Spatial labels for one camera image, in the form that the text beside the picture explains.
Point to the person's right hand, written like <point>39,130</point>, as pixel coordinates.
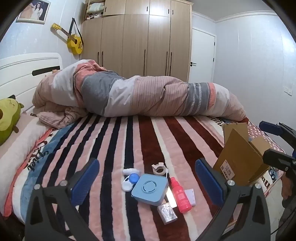
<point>286,187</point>

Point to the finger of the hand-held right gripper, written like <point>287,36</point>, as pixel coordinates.
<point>269,128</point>
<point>275,157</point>

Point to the cardboard box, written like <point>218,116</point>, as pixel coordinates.
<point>238,160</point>

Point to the white bed headboard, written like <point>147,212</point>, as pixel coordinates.
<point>18,74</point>

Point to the white wall socket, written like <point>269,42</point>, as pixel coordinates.
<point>289,90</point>

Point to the green avocado plush toy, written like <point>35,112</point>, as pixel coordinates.
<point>7,120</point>

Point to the striped pink grey duvet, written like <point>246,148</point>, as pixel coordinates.
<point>143,95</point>

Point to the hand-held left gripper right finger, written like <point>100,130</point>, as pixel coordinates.
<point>208,182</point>

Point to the beige plastic holder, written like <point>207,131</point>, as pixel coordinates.
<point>158,170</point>

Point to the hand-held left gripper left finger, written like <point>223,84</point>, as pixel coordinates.
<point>85,183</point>

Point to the folded green towel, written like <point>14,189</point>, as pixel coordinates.
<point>96,8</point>

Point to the wooden wardrobe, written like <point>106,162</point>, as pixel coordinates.
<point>138,34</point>

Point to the clear plastic bottle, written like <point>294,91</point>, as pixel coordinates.
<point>167,213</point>

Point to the pink pillow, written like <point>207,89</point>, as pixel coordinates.
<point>60,118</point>

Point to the framed wall poster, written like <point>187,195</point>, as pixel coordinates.
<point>34,11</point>

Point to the white door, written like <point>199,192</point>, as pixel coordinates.
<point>201,51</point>

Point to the yellow guitar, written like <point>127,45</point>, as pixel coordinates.
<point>75,44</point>

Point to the striped printed blanket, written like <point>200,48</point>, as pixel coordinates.
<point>143,139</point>

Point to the small white box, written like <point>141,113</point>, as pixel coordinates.
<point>191,197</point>

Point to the blue white contact lens case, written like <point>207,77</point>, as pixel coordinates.
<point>131,179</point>

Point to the pink spray bottle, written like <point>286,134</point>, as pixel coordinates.
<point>181,199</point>

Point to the slim gold box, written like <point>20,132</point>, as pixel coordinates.
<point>170,199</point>

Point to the blue square box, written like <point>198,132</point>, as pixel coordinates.
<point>149,188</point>

